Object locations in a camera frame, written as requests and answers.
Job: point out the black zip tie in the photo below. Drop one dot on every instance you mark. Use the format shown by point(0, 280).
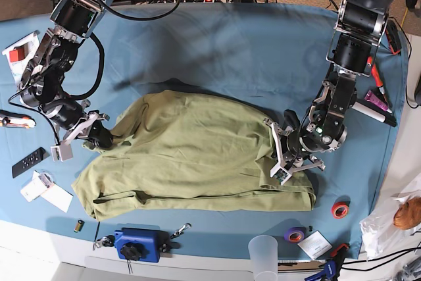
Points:
point(96, 236)

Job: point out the orange black clamp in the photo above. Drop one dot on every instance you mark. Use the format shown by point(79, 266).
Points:
point(393, 38)

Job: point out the purple tape roll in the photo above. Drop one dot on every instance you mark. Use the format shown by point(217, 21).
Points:
point(295, 234)

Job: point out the translucent plastic cup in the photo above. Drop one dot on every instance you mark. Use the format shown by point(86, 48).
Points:
point(263, 252)

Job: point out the brown bread roll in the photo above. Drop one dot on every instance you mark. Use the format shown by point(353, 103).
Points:
point(408, 215)

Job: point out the white printed card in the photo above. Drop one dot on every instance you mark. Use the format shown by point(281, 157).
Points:
point(315, 245)

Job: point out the white paper card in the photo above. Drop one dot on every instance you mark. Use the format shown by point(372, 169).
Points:
point(58, 197)

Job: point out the orange handled screwdriver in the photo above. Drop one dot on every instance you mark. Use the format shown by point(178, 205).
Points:
point(377, 78)

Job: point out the white lint roller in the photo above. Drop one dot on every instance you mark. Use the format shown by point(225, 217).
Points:
point(374, 114)

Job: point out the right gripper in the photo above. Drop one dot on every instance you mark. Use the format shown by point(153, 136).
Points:
point(71, 116)

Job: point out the olive green t-shirt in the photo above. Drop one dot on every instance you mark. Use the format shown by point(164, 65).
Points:
point(175, 150)

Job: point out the white card box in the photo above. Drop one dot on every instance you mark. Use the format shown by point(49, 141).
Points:
point(40, 183)

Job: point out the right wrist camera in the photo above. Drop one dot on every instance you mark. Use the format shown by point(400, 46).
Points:
point(61, 152)

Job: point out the orange tape roll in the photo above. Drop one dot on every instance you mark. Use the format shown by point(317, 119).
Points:
point(340, 209)

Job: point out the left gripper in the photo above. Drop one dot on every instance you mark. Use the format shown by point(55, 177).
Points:
point(291, 155)

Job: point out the silver carabiner clip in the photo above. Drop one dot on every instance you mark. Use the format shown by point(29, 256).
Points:
point(180, 230)

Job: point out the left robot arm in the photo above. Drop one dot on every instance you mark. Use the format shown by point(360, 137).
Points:
point(358, 33)

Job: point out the small orange box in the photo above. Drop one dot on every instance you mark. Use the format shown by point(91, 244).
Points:
point(16, 55)

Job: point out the blue clamp mount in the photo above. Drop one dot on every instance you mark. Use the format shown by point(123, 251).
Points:
point(135, 244)

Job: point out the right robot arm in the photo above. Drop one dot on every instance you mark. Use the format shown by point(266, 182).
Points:
point(40, 87)

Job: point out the small green battery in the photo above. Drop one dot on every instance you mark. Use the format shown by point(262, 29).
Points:
point(78, 226)

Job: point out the blue spring clamp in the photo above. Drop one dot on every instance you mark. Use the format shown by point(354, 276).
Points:
point(332, 267)

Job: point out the black remote control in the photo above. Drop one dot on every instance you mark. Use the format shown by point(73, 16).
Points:
point(29, 161)

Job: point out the orange white utility knife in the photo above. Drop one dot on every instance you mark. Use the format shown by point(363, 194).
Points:
point(15, 120)

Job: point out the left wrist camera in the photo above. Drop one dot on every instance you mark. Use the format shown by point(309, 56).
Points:
point(282, 175)

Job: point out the pink tube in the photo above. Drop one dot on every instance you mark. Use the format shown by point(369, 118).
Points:
point(372, 98)

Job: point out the blue table cloth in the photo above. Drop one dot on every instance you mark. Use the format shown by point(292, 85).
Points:
point(270, 56)

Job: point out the white plastic bag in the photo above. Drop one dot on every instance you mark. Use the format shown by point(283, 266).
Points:
point(378, 231)

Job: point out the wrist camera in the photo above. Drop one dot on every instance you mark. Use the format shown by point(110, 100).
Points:
point(282, 175)
point(61, 152)

